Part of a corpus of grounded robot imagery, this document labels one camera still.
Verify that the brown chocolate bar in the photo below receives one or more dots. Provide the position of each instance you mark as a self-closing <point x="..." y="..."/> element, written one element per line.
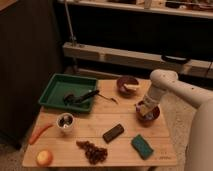
<point x="113" y="133"/>

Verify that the yellow apple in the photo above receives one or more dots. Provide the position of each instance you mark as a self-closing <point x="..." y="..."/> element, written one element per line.
<point x="44" y="158"/>

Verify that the metal pole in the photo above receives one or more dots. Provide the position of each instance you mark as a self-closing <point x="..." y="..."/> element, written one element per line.
<point x="72" y="36"/>

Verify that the orange carrot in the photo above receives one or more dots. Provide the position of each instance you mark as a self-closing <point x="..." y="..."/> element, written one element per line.
<point x="37" y="133"/>

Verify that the small dark spoon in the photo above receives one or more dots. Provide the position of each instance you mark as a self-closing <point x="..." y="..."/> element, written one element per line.
<point x="111" y="99"/>

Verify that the red bowl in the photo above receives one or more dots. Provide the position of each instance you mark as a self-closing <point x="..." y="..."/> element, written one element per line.
<point x="148" y="118"/>

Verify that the white cup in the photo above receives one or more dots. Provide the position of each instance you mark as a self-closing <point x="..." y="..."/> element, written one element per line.
<point x="65" y="122"/>

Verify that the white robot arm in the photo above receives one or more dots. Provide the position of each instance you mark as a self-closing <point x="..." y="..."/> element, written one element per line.
<point x="199" y="156"/>

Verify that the yellow banana piece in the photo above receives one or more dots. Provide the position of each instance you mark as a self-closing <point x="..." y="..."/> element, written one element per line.
<point x="132" y="87"/>

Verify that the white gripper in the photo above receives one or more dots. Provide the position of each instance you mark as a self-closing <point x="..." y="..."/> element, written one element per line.
<point x="153" y="96"/>

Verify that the wooden shelf rack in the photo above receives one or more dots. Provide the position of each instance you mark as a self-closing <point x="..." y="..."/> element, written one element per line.
<point x="133" y="36"/>

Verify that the green plastic tray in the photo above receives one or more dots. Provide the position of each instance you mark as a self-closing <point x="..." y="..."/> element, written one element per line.
<point x="61" y="85"/>

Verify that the bunch of dark grapes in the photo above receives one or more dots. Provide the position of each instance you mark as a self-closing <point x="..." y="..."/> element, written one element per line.
<point x="93" y="153"/>

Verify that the green sponge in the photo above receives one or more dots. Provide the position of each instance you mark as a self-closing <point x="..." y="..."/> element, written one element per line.
<point x="142" y="147"/>

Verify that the purple bowl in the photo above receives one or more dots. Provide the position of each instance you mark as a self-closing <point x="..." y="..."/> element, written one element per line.
<point x="122" y="81"/>

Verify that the black handle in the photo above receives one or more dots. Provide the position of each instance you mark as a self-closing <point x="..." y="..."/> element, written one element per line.
<point x="175" y="59"/>

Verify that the dark cabinet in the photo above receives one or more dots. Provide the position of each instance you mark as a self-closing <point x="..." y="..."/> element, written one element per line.
<point x="30" y="52"/>

